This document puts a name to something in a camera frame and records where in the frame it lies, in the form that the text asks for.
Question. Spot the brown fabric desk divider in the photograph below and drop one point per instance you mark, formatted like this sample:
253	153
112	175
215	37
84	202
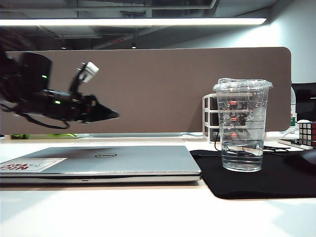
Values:
160	86

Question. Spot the flat white pad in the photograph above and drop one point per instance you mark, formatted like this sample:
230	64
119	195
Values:
287	142

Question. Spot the black computer mouse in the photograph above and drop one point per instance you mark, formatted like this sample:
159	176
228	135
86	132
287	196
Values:
303	159

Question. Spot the light green object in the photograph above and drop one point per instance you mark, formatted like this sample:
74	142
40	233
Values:
64	135

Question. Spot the black monitor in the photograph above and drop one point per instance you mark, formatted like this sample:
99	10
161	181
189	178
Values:
306	103

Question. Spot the black mouse pad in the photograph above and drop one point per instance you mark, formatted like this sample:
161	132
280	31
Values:
247	182

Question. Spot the clear bottle with green label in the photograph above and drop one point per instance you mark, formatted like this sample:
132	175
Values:
292	108

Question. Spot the grey flat device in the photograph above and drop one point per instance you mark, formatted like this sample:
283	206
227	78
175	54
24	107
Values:
138	135

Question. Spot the silver Dell laptop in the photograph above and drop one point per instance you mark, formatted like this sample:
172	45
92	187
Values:
123	163

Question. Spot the long ceiling light strip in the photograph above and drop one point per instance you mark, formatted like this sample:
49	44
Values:
123	21

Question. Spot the small white object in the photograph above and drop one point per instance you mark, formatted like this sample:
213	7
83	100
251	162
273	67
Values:
303	121

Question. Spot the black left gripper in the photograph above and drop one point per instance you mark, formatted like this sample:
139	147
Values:
81	106

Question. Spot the black Rubik's cube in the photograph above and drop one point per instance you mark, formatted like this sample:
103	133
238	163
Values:
307	133

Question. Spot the small round ceiling spotlight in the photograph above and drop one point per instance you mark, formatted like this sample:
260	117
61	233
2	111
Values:
133	46

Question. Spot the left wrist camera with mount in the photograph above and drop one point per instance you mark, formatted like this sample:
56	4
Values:
89	71

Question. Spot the clear plastic cup with lid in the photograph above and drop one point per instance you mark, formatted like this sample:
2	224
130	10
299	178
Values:
242	160

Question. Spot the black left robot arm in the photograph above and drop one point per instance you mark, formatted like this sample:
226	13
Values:
32	74

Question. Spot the dark green object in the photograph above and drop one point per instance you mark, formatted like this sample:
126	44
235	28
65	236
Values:
18	136

